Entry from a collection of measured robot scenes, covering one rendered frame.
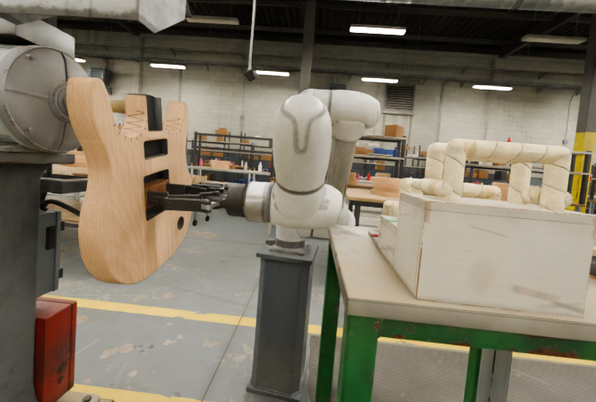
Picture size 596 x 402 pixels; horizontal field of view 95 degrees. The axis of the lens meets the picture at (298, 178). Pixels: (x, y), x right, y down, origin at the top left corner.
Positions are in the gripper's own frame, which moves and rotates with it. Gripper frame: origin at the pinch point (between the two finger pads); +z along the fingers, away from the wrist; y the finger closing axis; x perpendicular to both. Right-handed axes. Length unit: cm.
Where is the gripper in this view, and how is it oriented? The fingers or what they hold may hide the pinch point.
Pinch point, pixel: (160, 193)
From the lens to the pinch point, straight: 70.5
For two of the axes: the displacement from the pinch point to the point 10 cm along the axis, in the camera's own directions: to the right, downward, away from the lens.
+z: -10.0, -0.8, 0.5
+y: 0.7, -2.1, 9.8
